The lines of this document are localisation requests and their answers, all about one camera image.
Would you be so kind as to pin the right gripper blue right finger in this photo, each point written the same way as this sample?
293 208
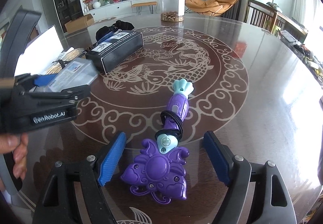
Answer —
232 170

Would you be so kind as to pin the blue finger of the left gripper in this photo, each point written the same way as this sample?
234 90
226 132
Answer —
63 97
31 83

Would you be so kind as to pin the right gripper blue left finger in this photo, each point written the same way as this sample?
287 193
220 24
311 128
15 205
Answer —
97 171

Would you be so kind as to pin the clear plastic storage box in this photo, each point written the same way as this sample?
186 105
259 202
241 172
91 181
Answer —
79 72

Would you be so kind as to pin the purple toy wand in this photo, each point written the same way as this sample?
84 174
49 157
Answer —
159 168

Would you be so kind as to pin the left hand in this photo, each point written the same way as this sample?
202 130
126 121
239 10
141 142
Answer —
18 147

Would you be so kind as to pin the bag of cotton swabs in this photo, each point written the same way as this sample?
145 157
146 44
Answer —
63 60

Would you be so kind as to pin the black rectangular box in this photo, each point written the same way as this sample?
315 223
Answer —
109 53

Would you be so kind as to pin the cardboard box on floor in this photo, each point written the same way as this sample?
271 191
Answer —
79 23

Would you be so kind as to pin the black scrunchie far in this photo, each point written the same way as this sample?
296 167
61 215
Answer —
118 25

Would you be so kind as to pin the red flower vase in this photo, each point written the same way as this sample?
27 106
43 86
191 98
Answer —
88 3

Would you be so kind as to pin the white tv cabinet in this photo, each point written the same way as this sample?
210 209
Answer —
120 10

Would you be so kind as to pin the small wooden bench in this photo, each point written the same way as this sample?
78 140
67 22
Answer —
139 6

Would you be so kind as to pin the clear jar with black lid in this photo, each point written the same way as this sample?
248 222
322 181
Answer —
172 10

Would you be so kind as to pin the wooden chair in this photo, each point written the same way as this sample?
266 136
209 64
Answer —
261 15

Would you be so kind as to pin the orange lounge chair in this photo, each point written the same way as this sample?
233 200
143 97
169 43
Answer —
210 7

